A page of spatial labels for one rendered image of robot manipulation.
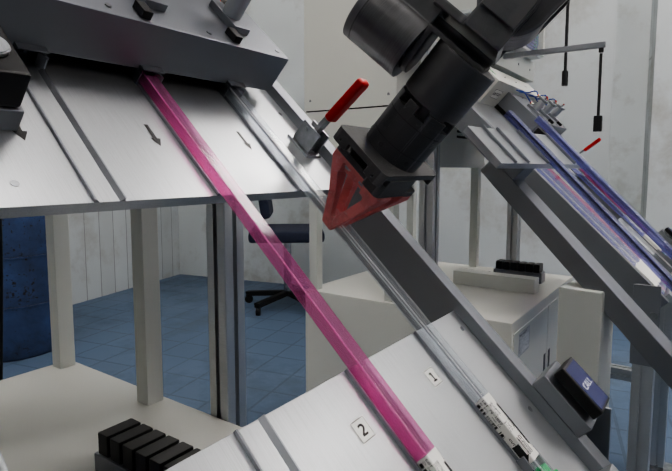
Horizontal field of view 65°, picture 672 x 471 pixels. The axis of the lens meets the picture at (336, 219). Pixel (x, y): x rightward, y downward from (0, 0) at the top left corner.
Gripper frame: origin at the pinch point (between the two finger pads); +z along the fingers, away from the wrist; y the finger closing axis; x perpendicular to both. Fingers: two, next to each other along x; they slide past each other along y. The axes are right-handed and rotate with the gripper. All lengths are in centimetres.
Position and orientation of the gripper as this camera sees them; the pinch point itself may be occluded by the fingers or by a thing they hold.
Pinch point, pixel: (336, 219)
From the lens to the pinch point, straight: 52.9
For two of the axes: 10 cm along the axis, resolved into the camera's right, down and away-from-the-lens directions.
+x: 5.9, 7.3, -3.5
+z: -5.6, 6.8, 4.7
